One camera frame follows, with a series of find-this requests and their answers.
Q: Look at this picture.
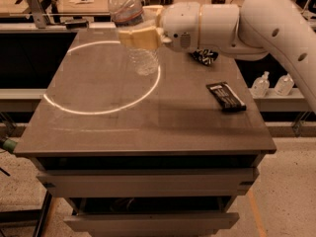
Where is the crumpled dark chip bag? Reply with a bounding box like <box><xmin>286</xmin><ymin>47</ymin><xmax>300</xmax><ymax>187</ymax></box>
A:
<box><xmin>191</xmin><ymin>49</ymin><xmax>218</xmax><ymax>66</ymax></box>

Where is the grey drawer cabinet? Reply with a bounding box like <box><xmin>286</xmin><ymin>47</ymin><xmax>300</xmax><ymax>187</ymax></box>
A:
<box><xmin>13</xmin><ymin>28</ymin><xmax>277</xmax><ymax>237</ymax></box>

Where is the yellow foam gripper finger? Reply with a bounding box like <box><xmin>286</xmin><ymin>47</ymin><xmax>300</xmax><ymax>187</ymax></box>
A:
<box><xmin>143</xmin><ymin>5</ymin><xmax>164</xmax><ymax>24</ymax></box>
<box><xmin>118</xmin><ymin>26</ymin><xmax>164</xmax><ymax>50</ymax></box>

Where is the clear sanitizer bottle left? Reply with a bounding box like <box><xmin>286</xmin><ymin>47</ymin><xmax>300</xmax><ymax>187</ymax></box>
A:
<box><xmin>251</xmin><ymin>71</ymin><xmax>270</xmax><ymax>98</ymax></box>

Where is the left metal bracket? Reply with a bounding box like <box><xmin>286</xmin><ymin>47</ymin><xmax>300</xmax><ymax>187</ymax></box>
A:
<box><xmin>25</xmin><ymin>0</ymin><xmax>48</xmax><ymax>29</ymax></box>

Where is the black snack bar wrapper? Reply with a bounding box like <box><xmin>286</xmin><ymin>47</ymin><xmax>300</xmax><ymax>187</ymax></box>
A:
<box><xmin>206</xmin><ymin>82</ymin><xmax>247</xmax><ymax>113</ymax></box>

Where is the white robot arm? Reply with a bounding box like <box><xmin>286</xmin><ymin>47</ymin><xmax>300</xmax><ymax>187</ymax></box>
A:
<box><xmin>118</xmin><ymin>0</ymin><xmax>316</xmax><ymax>112</ymax></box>

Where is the white circle tape marking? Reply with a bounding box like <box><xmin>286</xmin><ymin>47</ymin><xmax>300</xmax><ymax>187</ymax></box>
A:
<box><xmin>43</xmin><ymin>40</ymin><xmax>161</xmax><ymax>116</ymax></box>

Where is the green capped tube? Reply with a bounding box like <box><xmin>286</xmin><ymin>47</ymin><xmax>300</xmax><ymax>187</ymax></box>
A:
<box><xmin>0</xmin><ymin>137</ymin><xmax>17</xmax><ymax>153</ymax></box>

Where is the grey drawer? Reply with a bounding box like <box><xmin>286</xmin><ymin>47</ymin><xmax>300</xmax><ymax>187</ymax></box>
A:
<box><xmin>64</xmin><ymin>212</ymin><xmax>239</xmax><ymax>237</ymax></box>
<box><xmin>38</xmin><ymin>168</ymin><xmax>259</xmax><ymax>198</ymax></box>

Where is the lower grey drawer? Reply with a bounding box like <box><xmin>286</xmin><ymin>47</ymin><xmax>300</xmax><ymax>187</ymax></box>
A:
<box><xmin>64</xmin><ymin>212</ymin><xmax>239</xmax><ymax>237</ymax></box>

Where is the clear sanitizer bottle right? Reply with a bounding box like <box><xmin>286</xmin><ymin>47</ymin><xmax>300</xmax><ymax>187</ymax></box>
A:
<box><xmin>275</xmin><ymin>74</ymin><xmax>294</xmax><ymax>96</ymax></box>

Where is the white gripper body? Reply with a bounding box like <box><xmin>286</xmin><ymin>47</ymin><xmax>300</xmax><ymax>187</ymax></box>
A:
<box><xmin>160</xmin><ymin>2</ymin><xmax>199</xmax><ymax>52</ymax></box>

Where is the clear sanitizer bottle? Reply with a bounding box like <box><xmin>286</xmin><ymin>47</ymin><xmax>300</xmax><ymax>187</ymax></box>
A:
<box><xmin>275</xmin><ymin>74</ymin><xmax>294</xmax><ymax>96</ymax></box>
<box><xmin>251</xmin><ymin>71</ymin><xmax>270</xmax><ymax>98</ymax></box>

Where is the clear plastic water bottle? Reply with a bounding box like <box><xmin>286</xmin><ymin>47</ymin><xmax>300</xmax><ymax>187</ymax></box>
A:
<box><xmin>108</xmin><ymin>0</ymin><xmax>159</xmax><ymax>76</ymax></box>

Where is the upper grey drawer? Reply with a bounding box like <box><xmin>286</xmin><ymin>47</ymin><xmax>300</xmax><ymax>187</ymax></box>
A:
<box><xmin>38</xmin><ymin>168</ymin><xmax>259</xmax><ymax>198</ymax></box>

